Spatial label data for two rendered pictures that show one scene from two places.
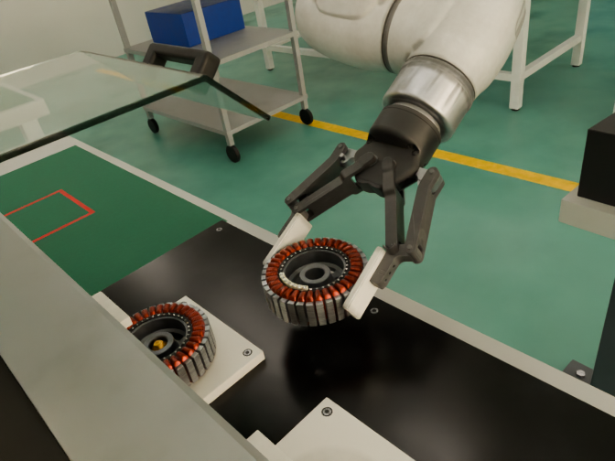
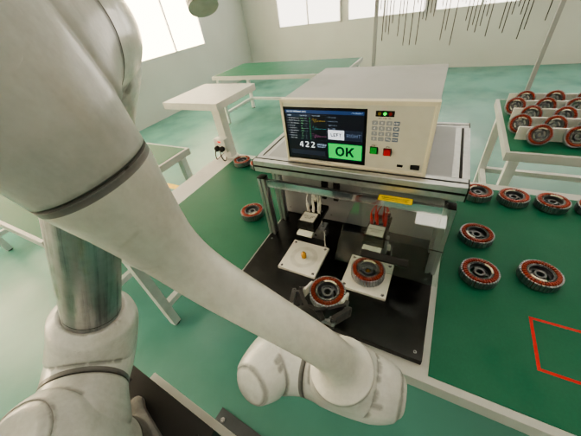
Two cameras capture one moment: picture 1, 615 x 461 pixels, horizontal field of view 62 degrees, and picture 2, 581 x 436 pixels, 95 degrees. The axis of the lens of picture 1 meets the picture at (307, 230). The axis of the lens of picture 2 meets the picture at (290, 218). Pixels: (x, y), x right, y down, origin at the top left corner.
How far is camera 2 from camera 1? 0.97 m
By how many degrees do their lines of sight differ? 106
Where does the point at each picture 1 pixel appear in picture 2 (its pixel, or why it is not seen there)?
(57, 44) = not seen: outside the picture
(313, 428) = (314, 269)
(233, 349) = (348, 283)
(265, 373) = not seen: hidden behind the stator
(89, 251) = (482, 330)
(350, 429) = (305, 272)
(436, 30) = not seen: hidden behind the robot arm
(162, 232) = (457, 355)
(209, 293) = (380, 307)
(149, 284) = (411, 306)
